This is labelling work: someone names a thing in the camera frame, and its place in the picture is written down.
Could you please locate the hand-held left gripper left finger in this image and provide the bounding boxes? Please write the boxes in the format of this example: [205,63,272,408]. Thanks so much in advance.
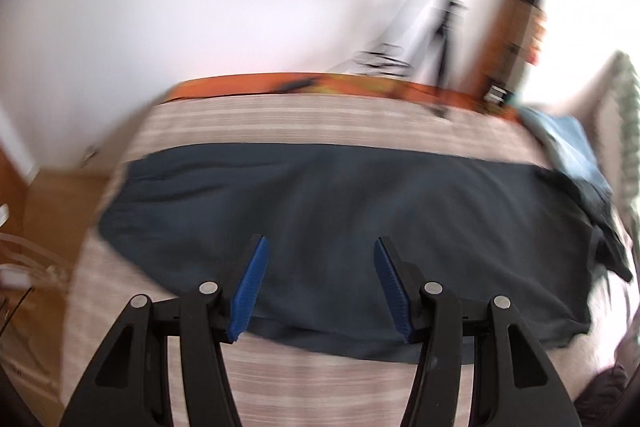
[59,234,271,427]

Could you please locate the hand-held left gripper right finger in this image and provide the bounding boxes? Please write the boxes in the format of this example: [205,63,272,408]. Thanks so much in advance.
[374,236,583,427]

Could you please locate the dark grey pants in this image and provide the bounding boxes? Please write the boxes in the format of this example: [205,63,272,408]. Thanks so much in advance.
[97,143,601,365]

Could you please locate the light blue folded pants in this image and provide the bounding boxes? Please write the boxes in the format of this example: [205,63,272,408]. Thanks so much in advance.
[520,107,613,192]

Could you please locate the beige plaid blanket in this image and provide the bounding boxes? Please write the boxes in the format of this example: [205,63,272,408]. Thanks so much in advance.
[60,93,640,427]

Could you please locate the orange patterned bed sheet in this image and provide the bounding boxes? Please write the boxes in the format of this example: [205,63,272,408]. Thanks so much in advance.
[167,74,523,122]

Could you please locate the black clothing pile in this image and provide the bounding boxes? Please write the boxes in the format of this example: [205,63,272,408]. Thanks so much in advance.
[537,169,633,283]

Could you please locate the dark brown cloth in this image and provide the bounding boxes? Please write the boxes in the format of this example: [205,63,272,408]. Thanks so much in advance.
[575,364,632,427]

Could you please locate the black tripod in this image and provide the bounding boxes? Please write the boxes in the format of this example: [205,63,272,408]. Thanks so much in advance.
[430,0,471,118]

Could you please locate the wooden cabinet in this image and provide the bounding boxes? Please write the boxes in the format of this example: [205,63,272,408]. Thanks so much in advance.
[0,147,26,228]

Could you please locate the silver tripod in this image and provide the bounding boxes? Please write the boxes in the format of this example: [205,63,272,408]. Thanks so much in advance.
[480,0,536,108]

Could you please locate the colourful patterned cloth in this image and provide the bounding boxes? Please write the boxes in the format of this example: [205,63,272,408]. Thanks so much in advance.
[525,0,547,68]

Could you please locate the white fluffy cloth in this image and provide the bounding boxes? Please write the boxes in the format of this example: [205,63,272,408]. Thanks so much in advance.
[600,52,640,208]

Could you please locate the white cable bundle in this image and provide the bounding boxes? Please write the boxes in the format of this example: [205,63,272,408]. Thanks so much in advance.
[0,232,71,289]

